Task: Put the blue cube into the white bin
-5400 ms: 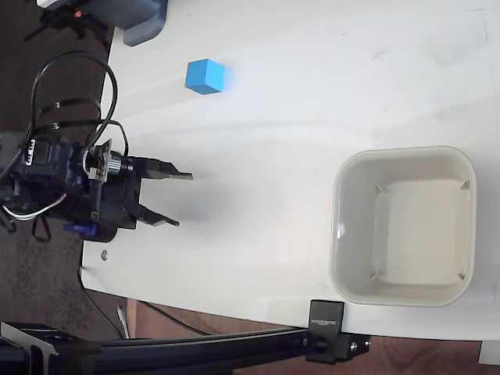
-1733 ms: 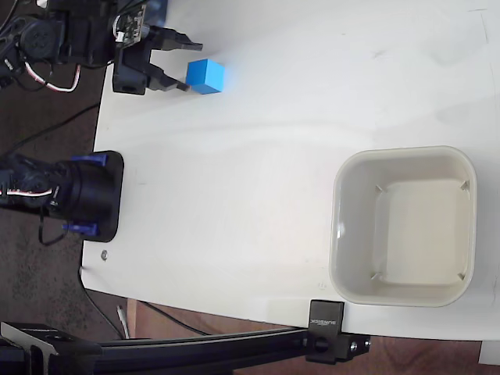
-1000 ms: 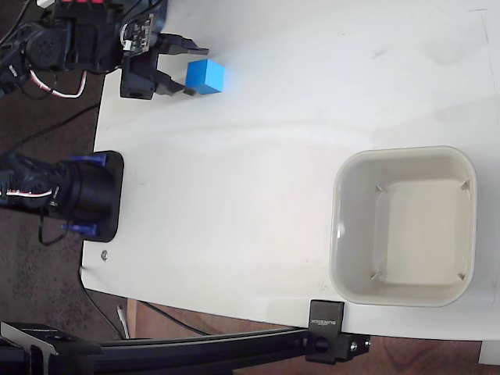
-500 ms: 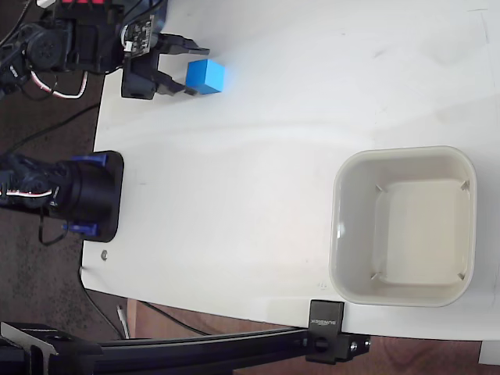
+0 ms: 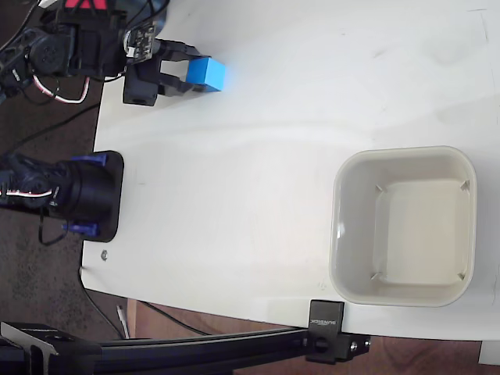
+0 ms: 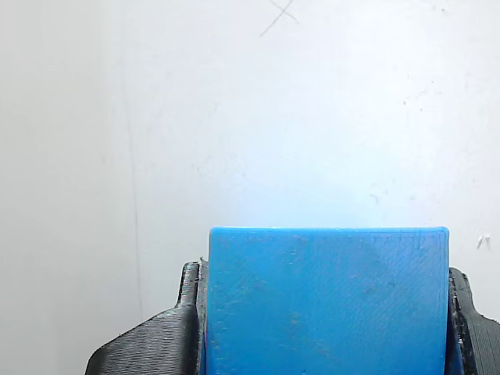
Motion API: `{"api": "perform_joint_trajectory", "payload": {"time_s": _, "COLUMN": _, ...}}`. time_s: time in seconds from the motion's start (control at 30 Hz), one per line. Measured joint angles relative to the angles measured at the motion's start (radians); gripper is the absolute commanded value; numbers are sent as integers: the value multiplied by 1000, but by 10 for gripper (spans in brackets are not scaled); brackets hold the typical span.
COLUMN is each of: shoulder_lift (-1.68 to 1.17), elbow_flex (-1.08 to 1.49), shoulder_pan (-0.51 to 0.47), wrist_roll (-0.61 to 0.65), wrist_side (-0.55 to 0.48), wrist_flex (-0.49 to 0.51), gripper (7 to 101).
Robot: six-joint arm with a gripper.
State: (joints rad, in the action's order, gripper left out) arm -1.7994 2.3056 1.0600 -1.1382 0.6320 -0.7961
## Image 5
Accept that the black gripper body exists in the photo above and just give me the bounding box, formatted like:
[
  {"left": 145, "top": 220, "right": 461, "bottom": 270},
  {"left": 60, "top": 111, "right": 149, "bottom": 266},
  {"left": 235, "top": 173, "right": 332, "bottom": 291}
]
[{"left": 122, "top": 58, "right": 166, "bottom": 106}]

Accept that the blue cube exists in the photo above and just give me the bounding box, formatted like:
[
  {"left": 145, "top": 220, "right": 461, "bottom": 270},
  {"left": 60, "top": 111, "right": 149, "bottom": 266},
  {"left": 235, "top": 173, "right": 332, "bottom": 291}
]
[{"left": 185, "top": 57, "right": 227, "bottom": 94}]

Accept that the black six-joint robot arm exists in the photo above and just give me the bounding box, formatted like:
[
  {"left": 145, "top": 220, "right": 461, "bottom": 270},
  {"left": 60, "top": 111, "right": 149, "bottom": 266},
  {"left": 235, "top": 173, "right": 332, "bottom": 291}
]
[{"left": 0, "top": 0, "right": 132, "bottom": 240}]

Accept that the white square bin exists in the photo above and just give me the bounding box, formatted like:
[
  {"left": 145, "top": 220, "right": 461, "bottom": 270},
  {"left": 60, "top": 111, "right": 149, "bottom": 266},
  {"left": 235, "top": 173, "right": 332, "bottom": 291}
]
[{"left": 328, "top": 145, "right": 478, "bottom": 308}]

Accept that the black aluminium stand bar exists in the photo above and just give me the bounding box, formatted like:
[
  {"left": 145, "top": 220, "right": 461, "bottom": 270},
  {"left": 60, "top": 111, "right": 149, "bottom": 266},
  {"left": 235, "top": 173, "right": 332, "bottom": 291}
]
[{"left": 0, "top": 321, "right": 313, "bottom": 375}]

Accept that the black table clamp block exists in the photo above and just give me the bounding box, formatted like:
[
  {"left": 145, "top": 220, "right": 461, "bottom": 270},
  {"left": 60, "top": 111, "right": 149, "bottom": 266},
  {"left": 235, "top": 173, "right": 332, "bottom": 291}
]
[{"left": 304, "top": 299, "right": 372, "bottom": 365}]

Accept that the white paper sheet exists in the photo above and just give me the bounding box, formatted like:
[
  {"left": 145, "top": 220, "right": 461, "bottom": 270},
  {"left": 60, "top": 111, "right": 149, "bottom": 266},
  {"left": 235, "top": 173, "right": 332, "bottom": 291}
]
[{"left": 477, "top": 338, "right": 500, "bottom": 366}]

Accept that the gripper camera circuit board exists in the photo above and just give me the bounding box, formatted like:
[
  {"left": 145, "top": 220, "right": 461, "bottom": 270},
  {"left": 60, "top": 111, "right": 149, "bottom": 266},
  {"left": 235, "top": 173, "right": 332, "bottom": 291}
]
[{"left": 123, "top": 22, "right": 158, "bottom": 63}]

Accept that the white and red servo cable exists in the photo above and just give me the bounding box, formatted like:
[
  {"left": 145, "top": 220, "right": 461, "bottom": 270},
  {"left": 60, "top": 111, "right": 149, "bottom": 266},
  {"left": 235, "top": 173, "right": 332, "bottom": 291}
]
[{"left": 32, "top": 73, "right": 91, "bottom": 105}]

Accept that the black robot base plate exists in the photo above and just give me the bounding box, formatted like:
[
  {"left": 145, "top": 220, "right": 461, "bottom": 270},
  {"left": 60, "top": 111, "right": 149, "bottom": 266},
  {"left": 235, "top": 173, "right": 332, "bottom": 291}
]
[{"left": 92, "top": 150, "right": 126, "bottom": 242}]

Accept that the thin black cable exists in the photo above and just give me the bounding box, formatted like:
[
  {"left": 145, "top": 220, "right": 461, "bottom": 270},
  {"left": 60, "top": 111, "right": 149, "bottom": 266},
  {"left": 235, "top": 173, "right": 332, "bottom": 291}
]
[{"left": 79, "top": 267, "right": 214, "bottom": 339}]

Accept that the white cable plug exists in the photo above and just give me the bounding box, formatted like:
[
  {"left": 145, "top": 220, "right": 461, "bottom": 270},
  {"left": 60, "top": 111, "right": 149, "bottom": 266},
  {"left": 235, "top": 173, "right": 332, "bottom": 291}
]
[{"left": 116, "top": 305, "right": 130, "bottom": 340}]

